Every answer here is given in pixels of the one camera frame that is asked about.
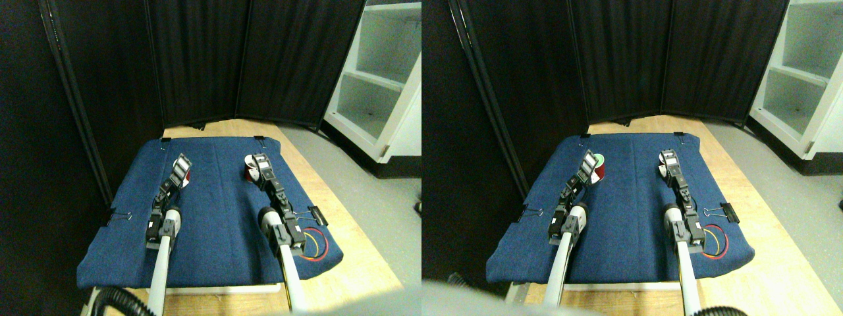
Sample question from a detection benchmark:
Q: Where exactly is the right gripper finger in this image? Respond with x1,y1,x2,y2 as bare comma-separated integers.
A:
663,150,684,180
253,153,275,183

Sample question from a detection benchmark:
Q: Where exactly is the dark blue cloth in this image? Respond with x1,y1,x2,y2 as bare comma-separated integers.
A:
486,132,755,285
76,135,344,290

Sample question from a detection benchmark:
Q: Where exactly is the low white table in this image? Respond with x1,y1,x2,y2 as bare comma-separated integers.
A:
566,282,679,292
165,284,281,294

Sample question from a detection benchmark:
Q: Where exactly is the black curtain stand pole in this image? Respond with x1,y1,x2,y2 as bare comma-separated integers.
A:
38,0,114,206
448,0,530,201

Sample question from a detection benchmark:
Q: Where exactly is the orange wire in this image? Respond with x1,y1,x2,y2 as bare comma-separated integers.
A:
300,227,329,262
701,224,730,259

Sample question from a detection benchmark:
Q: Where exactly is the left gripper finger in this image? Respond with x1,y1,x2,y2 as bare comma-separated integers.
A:
169,153,193,190
577,149,601,190

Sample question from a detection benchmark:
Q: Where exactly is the white shelf unit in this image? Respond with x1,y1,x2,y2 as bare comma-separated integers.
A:
323,2,422,164
748,0,843,161

